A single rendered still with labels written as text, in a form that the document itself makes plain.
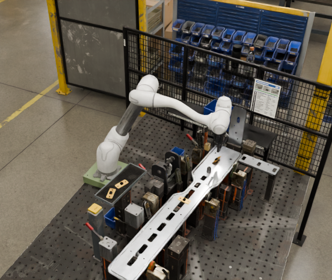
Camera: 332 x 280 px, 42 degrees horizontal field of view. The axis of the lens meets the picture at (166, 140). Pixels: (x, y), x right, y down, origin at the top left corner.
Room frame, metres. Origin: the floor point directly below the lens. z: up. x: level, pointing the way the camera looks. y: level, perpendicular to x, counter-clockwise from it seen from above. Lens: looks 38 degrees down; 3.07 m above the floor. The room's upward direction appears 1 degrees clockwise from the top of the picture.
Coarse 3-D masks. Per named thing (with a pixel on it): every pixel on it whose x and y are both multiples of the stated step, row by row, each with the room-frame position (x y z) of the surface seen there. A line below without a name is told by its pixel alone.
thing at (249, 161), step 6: (246, 156) 2.52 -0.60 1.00; (240, 162) 2.45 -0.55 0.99; (246, 162) 2.45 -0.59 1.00; (252, 162) 2.45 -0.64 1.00; (264, 162) 2.45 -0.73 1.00; (258, 168) 2.38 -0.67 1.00; (264, 168) 2.38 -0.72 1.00; (270, 168) 2.38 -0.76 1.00; (276, 168) 2.39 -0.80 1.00; (270, 174) 2.33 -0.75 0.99
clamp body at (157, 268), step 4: (156, 264) 1.49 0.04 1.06; (156, 268) 1.46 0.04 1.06; (160, 268) 1.46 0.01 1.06; (164, 268) 1.47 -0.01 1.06; (148, 272) 1.44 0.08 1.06; (152, 272) 1.44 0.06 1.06; (156, 272) 1.44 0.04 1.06; (160, 272) 1.44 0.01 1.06; (164, 272) 1.46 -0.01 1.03; (168, 272) 1.44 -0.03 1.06; (148, 276) 1.44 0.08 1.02; (152, 276) 1.43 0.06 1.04; (156, 276) 1.41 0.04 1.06; (160, 276) 1.41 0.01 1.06; (164, 276) 1.41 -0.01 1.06; (168, 276) 1.44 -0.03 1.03
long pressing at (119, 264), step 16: (208, 160) 2.46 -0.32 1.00; (224, 160) 2.47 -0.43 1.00; (192, 176) 2.28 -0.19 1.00; (208, 176) 2.29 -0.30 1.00; (224, 176) 2.29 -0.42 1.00; (160, 208) 1.96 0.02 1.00; (192, 208) 1.98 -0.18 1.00; (160, 224) 1.83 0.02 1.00; (176, 224) 1.83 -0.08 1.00; (144, 240) 1.71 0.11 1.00; (160, 240) 1.71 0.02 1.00; (128, 256) 1.59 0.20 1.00; (144, 256) 1.59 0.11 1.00; (112, 272) 1.48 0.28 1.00; (128, 272) 1.48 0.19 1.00
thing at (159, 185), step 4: (152, 180) 2.15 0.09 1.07; (156, 180) 2.15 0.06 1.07; (156, 184) 2.11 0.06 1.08; (160, 184) 2.11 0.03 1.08; (156, 188) 2.09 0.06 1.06; (160, 188) 2.09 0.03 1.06; (156, 192) 2.09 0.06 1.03; (160, 192) 2.09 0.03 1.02; (160, 196) 2.09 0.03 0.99; (160, 200) 2.11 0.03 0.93; (160, 204) 2.11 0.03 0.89
